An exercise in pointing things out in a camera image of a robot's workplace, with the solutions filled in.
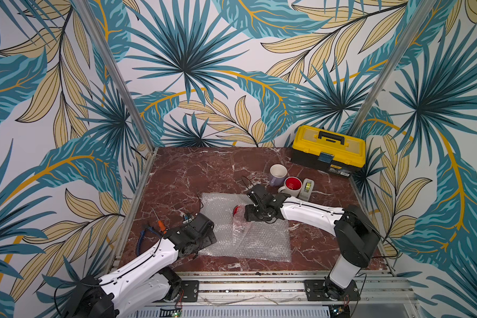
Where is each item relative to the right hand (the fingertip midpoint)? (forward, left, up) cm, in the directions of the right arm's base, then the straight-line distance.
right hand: (249, 215), depth 88 cm
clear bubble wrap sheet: (-11, +5, +1) cm, 12 cm away
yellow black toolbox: (+28, -40, +11) cm, 51 cm away
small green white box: (+13, -29, -1) cm, 32 cm away
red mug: (+1, +6, +3) cm, 7 cm away
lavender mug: (+23, -16, 0) cm, 28 cm away
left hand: (-11, +19, -1) cm, 23 cm away
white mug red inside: (+16, -23, -2) cm, 28 cm away
